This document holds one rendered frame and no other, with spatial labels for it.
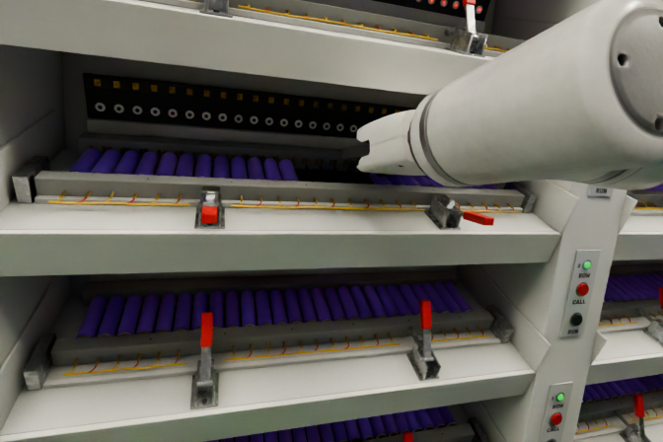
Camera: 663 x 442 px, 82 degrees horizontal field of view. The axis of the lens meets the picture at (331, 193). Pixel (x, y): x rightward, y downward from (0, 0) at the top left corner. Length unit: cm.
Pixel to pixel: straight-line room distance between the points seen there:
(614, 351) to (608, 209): 24
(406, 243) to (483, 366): 23
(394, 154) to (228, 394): 32
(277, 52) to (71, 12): 17
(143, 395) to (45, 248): 19
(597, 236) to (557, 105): 42
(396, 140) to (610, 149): 17
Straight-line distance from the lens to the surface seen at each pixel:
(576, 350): 67
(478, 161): 27
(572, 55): 21
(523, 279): 62
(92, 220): 41
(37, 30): 40
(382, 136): 35
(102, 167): 47
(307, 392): 49
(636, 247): 69
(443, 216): 46
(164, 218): 41
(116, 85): 54
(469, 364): 59
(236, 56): 38
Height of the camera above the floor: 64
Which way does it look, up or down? 10 degrees down
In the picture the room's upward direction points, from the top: 5 degrees clockwise
